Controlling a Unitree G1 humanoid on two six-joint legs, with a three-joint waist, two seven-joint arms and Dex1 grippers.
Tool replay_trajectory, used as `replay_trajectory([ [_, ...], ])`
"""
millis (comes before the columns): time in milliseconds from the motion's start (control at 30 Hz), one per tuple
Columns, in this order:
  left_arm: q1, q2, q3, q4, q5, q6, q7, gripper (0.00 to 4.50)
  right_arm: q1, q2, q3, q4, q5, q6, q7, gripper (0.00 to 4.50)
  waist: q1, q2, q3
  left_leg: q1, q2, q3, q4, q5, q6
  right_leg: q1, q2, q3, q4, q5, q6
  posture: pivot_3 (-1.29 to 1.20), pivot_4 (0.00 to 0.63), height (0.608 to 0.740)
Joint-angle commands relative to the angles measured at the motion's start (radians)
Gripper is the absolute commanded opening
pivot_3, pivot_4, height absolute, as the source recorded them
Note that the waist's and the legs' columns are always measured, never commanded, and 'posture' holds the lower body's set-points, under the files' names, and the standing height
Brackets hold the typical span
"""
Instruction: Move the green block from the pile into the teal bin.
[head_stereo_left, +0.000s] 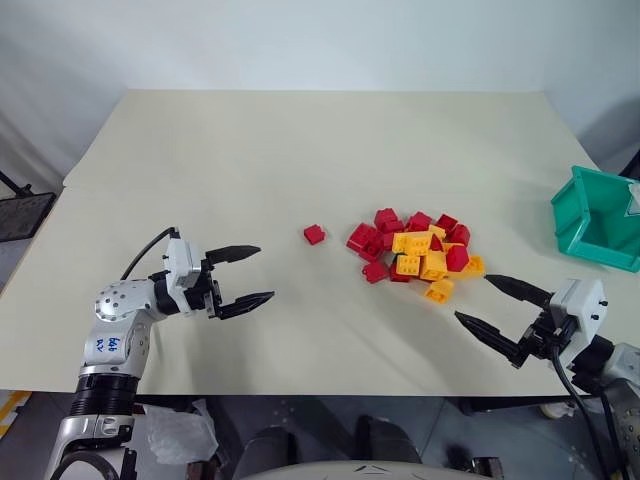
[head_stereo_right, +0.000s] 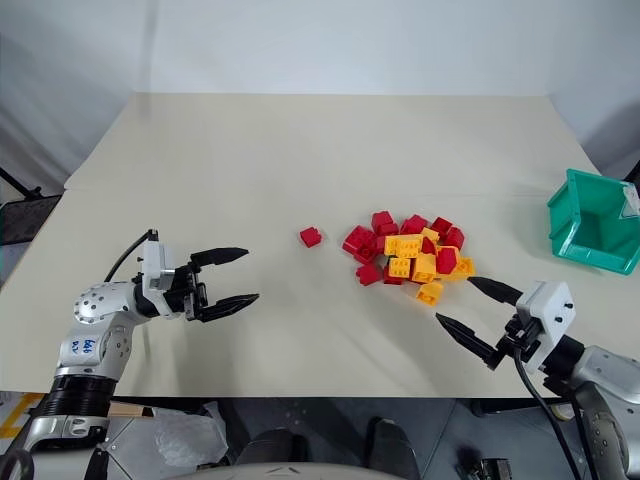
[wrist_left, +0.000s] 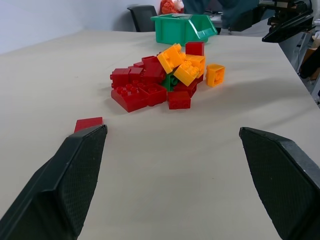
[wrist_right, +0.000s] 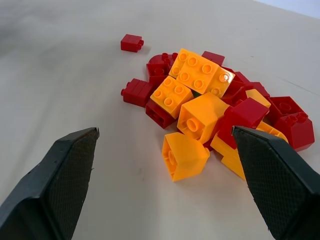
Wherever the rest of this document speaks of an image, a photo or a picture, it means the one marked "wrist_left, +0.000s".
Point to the lone orange hollow brick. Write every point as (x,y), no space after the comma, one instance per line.
(215,75)

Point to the person in dark blue clothes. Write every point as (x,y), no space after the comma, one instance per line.
(237,12)

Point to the green plastic storage bin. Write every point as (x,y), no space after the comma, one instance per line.
(175,28)

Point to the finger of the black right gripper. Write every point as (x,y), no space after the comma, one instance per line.
(290,18)
(287,31)

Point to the orange red plastic bag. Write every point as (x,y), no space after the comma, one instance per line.
(171,6)

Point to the green plastic building brick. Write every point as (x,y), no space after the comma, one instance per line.
(168,82)

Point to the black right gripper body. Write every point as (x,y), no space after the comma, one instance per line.
(290,6)

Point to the orange plastic building brick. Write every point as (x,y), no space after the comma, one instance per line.
(171,57)

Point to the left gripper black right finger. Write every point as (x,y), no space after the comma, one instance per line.
(282,180)

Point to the black office chair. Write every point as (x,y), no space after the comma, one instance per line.
(143,18)

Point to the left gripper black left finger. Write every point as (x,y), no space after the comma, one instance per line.
(62,180)

